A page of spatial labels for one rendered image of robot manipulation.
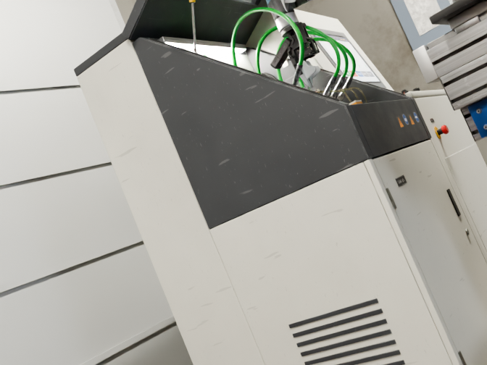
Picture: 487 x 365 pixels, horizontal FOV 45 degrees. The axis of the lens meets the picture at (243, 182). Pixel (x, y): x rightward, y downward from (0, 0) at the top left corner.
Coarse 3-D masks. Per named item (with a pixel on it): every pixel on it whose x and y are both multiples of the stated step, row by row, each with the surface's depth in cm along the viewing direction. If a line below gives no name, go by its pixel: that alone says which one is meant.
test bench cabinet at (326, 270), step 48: (336, 192) 164; (384, 192) 158; (240, 240) 183; (288, 240) 174; (336, 240) 166; (384, 240) 159; (240, 288) 185; (288, 288) 176; (336, 288) 168; (384, 288) 161; (288, 336) 179; (336, 336) 170; (384, 336) 163; (432, 336) 156
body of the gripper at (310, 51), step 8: (296, 24) 198; (304, 24) 200; (288, 32) 200; (304, 32) 197; (296, 40) 200; (304, 40) 196; (312, 40) 201; (288, 48) 200; (296, 48) 198; (304, 48) 197; (312, 48) 199; (296, 56) 199; (304, 56) 198; (312, 56) 202
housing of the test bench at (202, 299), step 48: (96, 96) 204; (144, 96) 194; (144, 144) 197; (144, 192) 200; (192, 192) 189; (144, 240) 203; (192, 240) 192; (192, 288) 195; (192, 336) 198; (240, 336) 188
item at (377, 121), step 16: (368, 112) 172; (384, 112) 184; (400, 112) 197; (416, 112) 213; (368, 128) 167; (384, 128) 178; (400, 128) 190; (416, 128) 205; (368, 144) 162; (384, 144) 172; (400, 144) 184
